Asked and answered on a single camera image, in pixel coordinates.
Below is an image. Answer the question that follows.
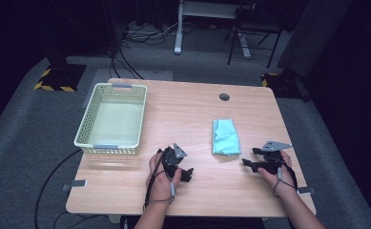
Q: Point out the tangle of floor cables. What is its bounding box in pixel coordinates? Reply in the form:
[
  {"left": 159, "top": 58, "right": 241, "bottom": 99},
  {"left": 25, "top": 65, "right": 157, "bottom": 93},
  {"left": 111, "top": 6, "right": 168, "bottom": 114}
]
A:
[{"left": 109, "top": 20, "right": 191, "bottom": 80}]

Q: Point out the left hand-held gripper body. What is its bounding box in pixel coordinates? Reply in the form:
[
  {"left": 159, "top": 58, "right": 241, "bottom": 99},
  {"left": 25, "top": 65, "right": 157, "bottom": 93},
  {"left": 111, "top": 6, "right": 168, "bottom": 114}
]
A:
[{"left": 159, "top": 142, "right": 189, "bottom": 179}]

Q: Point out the black yellow striped stand base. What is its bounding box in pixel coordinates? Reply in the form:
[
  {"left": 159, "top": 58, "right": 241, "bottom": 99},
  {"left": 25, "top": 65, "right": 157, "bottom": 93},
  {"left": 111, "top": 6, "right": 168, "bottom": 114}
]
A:
[
  {"left": 33, "top": 63, "right": 88, "bottom": 94},
  {"left": 260, "top": 71, "right": 311, "bottom": 103}
]

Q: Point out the thick black floor cable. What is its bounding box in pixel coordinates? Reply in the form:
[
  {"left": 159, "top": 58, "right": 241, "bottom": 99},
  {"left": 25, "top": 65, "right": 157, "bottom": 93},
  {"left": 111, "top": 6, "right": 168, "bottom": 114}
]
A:
[{"left": 33, "top": 148, "right": 83, "bottom": 229}]

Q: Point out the grey leaning panel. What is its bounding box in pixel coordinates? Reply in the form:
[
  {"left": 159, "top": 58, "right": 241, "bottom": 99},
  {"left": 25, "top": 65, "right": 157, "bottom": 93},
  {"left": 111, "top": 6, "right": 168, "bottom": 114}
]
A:
[{"left": 276, "top": 0, "right": 355, "bottom": 78}]

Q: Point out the pale green plastic basket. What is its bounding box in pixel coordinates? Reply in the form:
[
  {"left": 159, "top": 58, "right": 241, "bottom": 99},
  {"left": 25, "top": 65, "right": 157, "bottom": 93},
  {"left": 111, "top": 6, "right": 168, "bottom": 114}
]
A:
[{"left": 73, "top": 82, "right": 148, "bottom": 156}]

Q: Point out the black folding chair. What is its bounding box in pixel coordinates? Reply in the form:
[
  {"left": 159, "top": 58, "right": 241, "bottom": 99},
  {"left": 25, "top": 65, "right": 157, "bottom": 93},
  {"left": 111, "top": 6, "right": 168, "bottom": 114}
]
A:
[{"left": 224, "top": 2, "right": 284, "bottom": 70}]

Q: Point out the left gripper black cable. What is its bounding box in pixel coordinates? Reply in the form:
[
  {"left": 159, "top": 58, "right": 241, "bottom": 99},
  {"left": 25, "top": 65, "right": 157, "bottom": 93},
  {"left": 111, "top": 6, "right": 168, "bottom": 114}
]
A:
[{"left": 143, "top": 148, "right": 176, "bottom": 211}]

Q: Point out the thin black floor cable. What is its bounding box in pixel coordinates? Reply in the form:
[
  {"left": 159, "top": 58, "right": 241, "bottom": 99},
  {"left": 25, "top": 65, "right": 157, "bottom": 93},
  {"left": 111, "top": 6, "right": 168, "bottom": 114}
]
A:
[{"left": 52, "top": 211, "right": 111, "bottom": 229}]

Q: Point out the white desk frame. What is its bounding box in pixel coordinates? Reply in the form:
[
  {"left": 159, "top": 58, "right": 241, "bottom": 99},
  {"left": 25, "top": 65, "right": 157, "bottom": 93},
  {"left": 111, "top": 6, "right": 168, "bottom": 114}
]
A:
[{"left": 173, "top": 0, "right": 258, "bottom": 60}]

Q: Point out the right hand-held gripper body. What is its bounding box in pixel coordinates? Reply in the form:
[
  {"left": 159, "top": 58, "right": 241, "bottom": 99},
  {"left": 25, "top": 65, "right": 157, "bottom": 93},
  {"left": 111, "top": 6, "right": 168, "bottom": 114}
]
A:
[{"left": 258, "top": 140, "right": 293, "bottom": 176}]

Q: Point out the person's right hand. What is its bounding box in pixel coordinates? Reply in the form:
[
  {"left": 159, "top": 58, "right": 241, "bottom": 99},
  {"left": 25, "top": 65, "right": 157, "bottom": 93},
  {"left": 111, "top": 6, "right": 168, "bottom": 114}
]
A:
[{"left": 257, "top": 150, "right": 298, "bottom": 198}]

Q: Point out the person's left hand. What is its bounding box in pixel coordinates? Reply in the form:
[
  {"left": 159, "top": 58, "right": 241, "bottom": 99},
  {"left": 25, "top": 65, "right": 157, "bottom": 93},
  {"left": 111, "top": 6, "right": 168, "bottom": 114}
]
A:
[{"left": 145, "top": 152, "right": 183, "bottom": 202}]

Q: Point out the teal cloth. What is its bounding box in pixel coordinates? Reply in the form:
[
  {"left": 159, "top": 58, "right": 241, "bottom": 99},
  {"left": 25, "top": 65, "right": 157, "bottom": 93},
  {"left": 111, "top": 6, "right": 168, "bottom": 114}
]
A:
[{"left": 212, "top": 118, "right": 242, "bottom": 156}]

